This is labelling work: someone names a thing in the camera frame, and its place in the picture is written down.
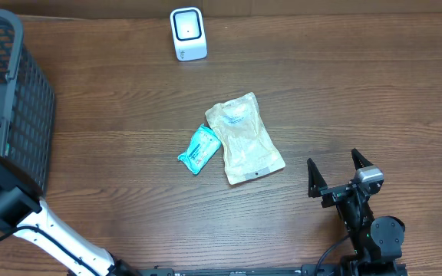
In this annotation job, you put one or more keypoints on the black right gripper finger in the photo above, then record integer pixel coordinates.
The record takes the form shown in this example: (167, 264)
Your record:
(316, 183)
(359, 160)

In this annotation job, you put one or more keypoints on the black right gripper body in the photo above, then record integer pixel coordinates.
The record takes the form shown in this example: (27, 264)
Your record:
(334, 195)

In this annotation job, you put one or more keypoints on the beige clear plastic pouch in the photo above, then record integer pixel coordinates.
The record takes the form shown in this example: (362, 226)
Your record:
(248, 151)

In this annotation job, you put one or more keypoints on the green toilet tissue wipes pack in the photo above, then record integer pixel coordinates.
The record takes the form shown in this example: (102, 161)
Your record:
(203, 145)

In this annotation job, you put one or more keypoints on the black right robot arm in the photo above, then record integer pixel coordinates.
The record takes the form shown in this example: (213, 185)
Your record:
(376, 241)

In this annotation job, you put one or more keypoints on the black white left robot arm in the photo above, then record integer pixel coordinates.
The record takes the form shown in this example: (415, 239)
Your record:
(25, 214)

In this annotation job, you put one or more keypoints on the white barcode scanner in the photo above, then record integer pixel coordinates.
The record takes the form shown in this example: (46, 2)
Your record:
(189, 37)

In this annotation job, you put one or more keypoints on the grey plastic shopping basket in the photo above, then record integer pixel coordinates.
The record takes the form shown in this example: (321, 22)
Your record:
(27, 104)

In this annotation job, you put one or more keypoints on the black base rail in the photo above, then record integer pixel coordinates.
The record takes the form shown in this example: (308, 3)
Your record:
(244, 272)

